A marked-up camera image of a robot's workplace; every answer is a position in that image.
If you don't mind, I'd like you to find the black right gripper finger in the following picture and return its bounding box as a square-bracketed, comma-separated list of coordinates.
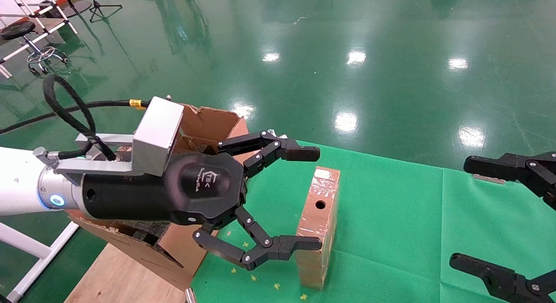
[450, 253, 556, 303]
[463, 152, 556, 210]

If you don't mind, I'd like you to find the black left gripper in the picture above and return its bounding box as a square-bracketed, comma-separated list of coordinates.
[82, 152, 249, 227]

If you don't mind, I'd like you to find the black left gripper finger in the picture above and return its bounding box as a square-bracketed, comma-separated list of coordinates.
[217, 130, 321, 178]
[192, 207, 323, 271]

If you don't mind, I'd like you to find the small taped cardboard box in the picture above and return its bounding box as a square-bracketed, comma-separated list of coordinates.
[295, 166, 341, 290]

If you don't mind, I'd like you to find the large open cardboard carton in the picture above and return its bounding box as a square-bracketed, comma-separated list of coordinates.
[65, 104, 250, 291]

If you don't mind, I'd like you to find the black foam insert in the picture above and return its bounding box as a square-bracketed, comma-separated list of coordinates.
[187, 143, 219, 156]
[115, 221, 172, 247]

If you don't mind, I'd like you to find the green table cloth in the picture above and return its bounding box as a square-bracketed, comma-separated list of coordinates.
[191, 140, 556, 303]

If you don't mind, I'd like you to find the black tripod stand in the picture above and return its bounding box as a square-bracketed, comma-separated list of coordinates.
[87, 0, 123, 23]

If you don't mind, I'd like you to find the black round base stand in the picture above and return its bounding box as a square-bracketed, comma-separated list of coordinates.
[61, 0, 93, 18]

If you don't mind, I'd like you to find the black round stool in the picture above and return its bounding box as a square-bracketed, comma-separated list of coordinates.
[0, 21, 70, 76]

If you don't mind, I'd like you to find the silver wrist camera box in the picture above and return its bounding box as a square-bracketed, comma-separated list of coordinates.
[56, 96, 185, 185]

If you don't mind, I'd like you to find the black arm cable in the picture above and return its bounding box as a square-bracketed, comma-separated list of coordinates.
[0, 74, 150, 161]

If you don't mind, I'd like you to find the white table frame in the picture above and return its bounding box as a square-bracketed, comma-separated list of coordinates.
[0, 221, 81, 303]

